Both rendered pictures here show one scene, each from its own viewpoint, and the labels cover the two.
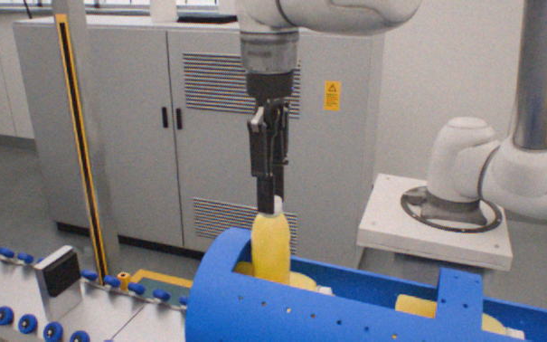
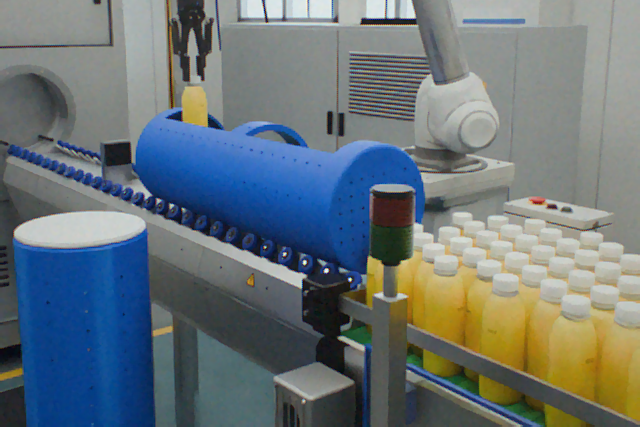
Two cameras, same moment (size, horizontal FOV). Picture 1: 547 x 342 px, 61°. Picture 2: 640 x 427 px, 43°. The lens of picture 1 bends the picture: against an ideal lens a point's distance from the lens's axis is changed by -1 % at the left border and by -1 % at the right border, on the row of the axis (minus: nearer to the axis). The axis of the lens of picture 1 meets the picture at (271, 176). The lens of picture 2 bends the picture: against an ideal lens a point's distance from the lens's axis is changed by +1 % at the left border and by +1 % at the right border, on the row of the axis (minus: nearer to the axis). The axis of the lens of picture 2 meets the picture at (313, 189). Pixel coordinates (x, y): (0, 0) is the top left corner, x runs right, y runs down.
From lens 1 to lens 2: 177 cm
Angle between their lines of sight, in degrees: 31
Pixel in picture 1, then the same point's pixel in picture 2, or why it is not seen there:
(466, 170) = (423, 113)
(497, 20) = not seen: outside the picture
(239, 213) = not seen: hidden behind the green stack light
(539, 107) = (426, 41)
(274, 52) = not seen: outside the picture
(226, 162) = not seen: hidden behind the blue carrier
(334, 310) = (193, 131)
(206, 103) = (365, 107)
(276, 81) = not seen: outside the picture
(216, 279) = (156, 121)
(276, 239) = (189, 99)
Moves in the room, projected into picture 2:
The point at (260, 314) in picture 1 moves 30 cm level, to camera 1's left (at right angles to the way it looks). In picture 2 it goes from (164, 136) to (84, 128)
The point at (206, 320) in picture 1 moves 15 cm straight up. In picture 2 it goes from (143, 142) to (141, 89)
